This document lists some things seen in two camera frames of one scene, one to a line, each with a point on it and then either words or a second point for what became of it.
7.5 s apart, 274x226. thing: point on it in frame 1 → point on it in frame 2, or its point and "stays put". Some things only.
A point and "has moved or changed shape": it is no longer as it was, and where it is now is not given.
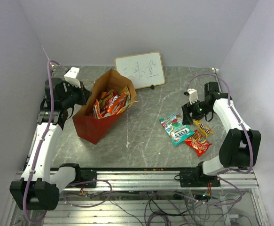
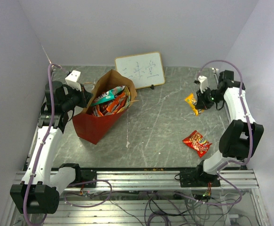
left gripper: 83,93 stays put
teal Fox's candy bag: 173,125 → 108,95
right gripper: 187,118 → 201,103
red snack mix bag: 199,142 stays put
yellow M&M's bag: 205,130 has moved or changed shape
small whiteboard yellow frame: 145,70 stays put
